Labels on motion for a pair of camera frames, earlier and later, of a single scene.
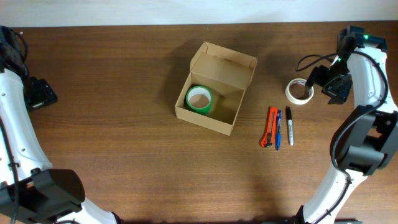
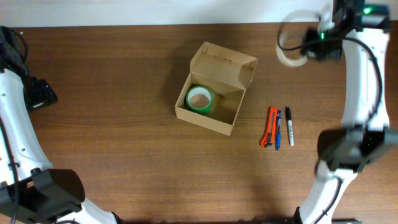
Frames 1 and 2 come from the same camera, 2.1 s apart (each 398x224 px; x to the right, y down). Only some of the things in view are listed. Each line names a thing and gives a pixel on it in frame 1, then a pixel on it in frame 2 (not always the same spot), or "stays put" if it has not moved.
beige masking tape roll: x=294 y=100 to x=295 y=17
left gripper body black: x=39 y=95 stays put
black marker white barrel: x=288 y=111 stays put
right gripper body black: x=335 y=84 to x=314 y=38
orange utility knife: x=267 y=139 stays put
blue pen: x=278 y=129 stays put
